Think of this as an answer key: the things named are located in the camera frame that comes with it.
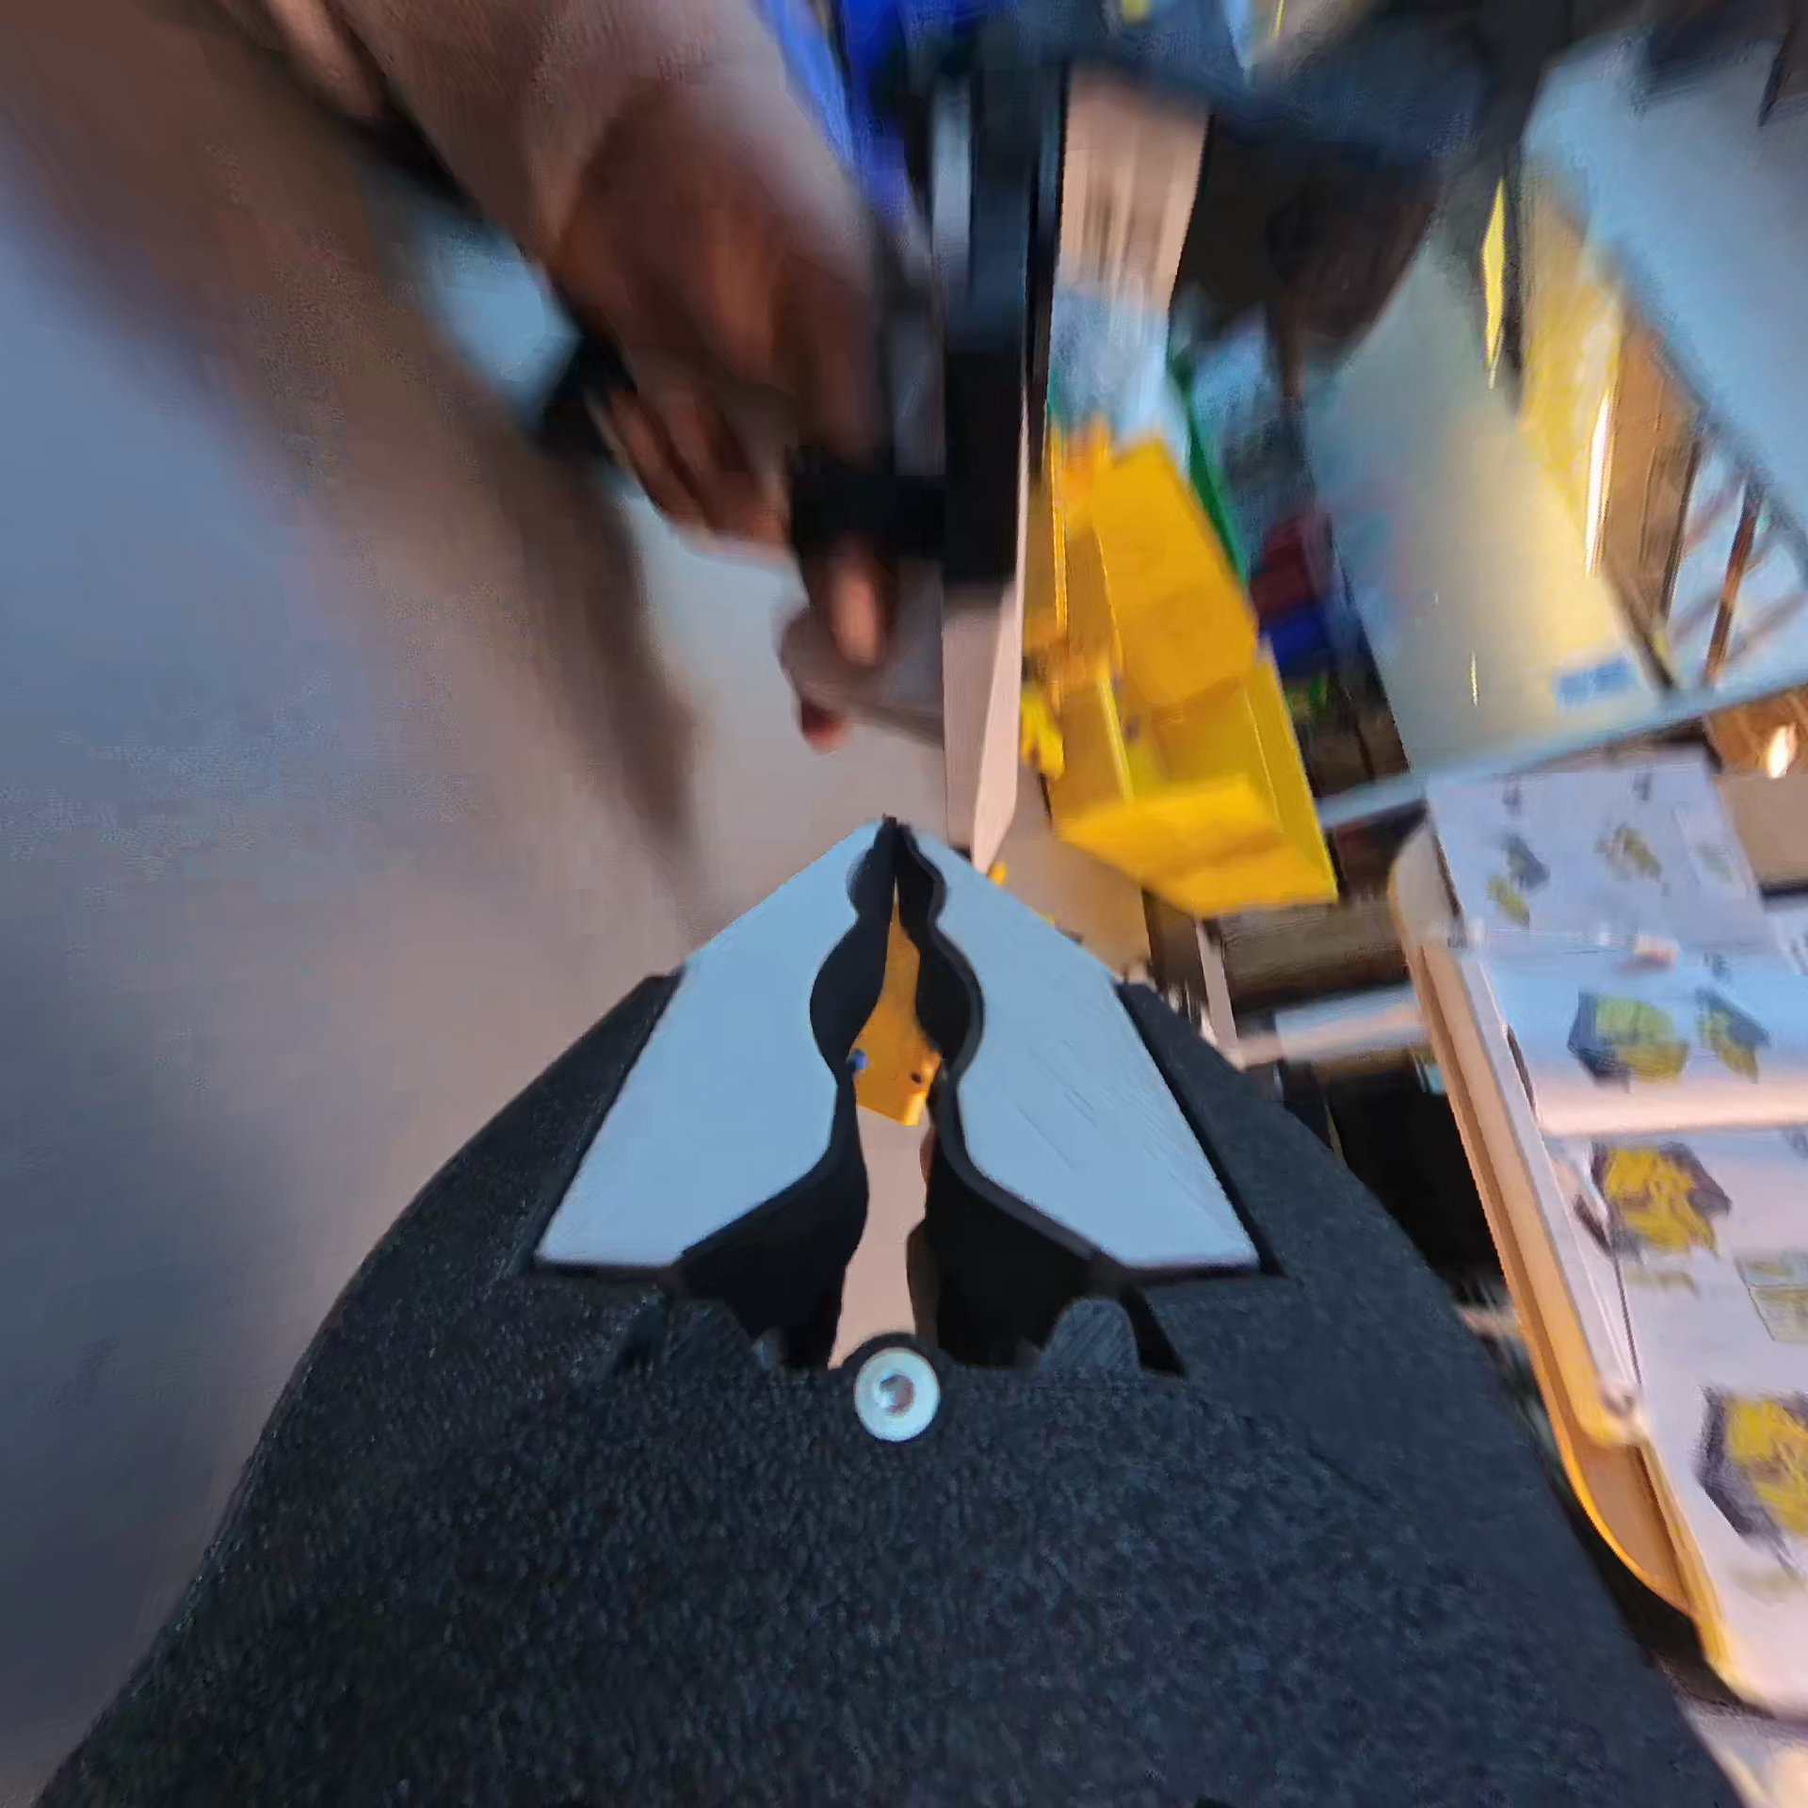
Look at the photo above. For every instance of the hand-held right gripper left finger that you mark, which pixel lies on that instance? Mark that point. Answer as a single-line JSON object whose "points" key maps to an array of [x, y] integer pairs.
{"points": [[707, 1130]]}

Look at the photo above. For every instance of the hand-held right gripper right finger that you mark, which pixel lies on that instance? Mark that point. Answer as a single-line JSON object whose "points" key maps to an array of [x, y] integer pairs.
{"points": [[1087, 1130]]}

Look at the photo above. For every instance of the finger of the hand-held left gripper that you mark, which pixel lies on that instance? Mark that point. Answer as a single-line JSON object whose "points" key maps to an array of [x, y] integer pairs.
{"points": [[982, 734]]}

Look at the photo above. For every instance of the yellow gear block assembly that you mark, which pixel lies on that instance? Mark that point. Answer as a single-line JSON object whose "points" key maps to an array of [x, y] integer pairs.
{"points": [[897, 1054]]}

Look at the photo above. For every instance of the person's left forearm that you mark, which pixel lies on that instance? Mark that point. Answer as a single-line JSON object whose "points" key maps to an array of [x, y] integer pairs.
{"points": [[466, 71]]}

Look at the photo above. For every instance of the grey desk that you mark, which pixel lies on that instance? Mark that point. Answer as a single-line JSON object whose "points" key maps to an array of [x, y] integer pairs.
{"points": [[211, 848]]}

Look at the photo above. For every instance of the yellow storage bin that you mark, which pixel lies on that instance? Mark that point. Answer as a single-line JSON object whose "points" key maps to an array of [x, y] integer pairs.
{"points": [[1172, 664]]}

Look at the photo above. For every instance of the instruction booklet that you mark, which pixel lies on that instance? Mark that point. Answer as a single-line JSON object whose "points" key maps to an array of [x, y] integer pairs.
{"points": [[1623, 988]]}

